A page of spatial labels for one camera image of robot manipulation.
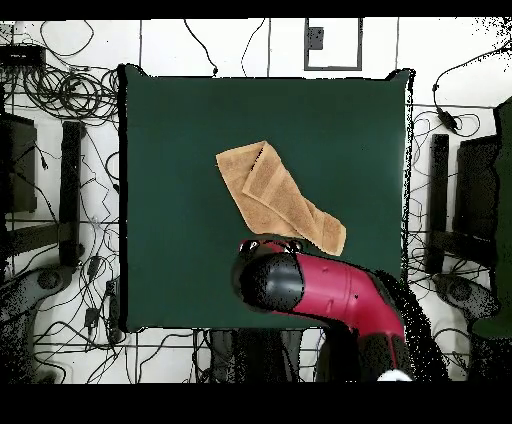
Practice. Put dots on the tan terry towel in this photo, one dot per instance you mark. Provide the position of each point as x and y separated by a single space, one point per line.
272 192

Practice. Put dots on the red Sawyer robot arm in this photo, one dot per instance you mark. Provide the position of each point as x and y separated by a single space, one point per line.
340 292

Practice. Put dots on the black flat panel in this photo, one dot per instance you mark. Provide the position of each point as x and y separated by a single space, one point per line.
476 188
18 168

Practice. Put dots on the dark green table cloth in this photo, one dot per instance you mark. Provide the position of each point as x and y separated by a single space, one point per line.
180 240

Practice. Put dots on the black stand behind table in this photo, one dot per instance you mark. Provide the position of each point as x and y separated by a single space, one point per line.
256 356

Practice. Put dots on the black power adapter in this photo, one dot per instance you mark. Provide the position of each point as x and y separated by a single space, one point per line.
92 266
91 316

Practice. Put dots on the black T-shaped stand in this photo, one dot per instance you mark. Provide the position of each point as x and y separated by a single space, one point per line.
71 192
439 192

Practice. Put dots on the dark tripod base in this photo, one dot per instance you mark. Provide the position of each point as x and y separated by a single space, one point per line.
460 290
48 280

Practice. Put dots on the small grey box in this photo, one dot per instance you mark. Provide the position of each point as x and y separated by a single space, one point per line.
315 38

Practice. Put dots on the dark green fabric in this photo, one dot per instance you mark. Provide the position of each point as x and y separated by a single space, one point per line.
504 180

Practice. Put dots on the black electronics box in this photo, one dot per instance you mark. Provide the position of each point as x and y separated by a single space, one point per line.
22 56

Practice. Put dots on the grey rectangular frame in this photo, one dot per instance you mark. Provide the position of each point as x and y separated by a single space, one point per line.
306 56

